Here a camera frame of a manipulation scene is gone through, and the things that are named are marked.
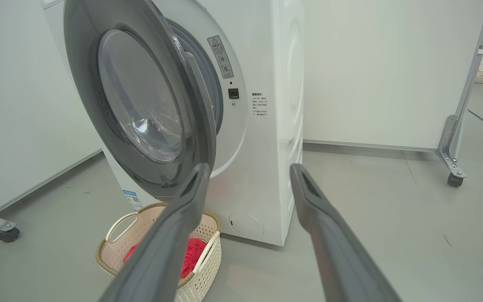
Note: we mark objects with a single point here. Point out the blue energy label sticker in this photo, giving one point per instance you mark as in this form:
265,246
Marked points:
133,200

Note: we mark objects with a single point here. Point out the round black glass washer door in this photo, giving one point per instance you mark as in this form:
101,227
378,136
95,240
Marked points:
90,84

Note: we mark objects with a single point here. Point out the white front-load washing machine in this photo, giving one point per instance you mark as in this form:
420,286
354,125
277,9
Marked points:
262,167

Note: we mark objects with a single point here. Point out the red and white jersey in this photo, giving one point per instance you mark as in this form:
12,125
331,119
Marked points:
193,253

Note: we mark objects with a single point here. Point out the small text instruction sticker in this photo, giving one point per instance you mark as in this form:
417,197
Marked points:
259,105

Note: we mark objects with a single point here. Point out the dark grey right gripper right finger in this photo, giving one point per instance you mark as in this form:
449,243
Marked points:
338,251

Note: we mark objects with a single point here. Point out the cream perforated laundry basket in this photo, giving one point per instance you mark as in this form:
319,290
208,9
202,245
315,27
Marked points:
120,247

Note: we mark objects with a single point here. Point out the metal partition leg with caster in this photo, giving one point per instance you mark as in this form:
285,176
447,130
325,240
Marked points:
449,142

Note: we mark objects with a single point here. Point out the white partition panel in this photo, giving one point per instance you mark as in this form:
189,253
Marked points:
15,105
392,71

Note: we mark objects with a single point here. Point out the grey warning label sticker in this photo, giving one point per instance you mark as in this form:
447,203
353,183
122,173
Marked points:
221,56

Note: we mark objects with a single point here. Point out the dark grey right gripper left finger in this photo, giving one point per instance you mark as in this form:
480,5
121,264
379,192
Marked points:
162,251

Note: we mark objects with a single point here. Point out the round white filter cover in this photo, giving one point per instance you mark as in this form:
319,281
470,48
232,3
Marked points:
245,224

